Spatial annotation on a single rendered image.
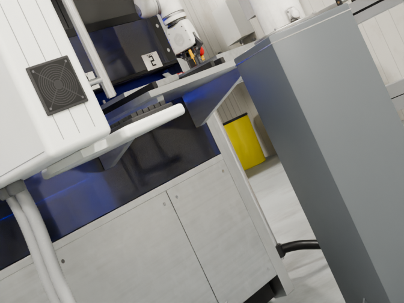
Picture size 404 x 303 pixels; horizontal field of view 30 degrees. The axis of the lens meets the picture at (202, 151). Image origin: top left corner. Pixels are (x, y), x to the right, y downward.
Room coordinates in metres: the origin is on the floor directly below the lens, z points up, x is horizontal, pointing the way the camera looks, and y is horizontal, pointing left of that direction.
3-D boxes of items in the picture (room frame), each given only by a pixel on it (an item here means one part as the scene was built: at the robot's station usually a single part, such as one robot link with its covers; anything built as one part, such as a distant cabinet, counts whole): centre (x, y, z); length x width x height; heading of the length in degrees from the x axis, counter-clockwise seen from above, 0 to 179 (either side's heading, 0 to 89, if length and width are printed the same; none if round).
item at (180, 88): (2.53, 0.02, 0.87); 0.70 x 0.48 x 0.02; 139
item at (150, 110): (2.02, 0.20, 0.82); 0.40 x 0.14 x 0.02; 41
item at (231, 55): (2.63, -0.13, 0.90); 0.34 x 0.26 x 0.04; 49
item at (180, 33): (2.66, -0.11, 1.05); 0.10 x 0.07 x 0.11; 49
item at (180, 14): (2.66, -0.11, 1.11); 0.09 x 0.08 x 0.03; 49
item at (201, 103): (2.72, -0.16, 0.79); 0.34 x 0.03 x 0.13; 49
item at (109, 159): (2.34, 0.17, 0.79); 0.34 x 0.03 x 0.13; 49
